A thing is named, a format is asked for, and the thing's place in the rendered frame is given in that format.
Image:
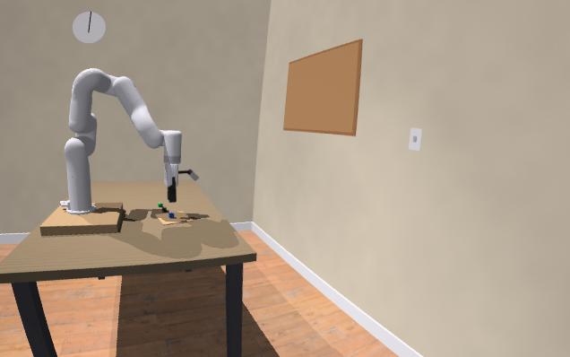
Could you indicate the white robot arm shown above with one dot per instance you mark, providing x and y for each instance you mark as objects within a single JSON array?
[{"x": 83, "y": 122}]

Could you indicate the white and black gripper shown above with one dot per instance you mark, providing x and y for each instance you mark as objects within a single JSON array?
[{"x": 171, "y": 178}]

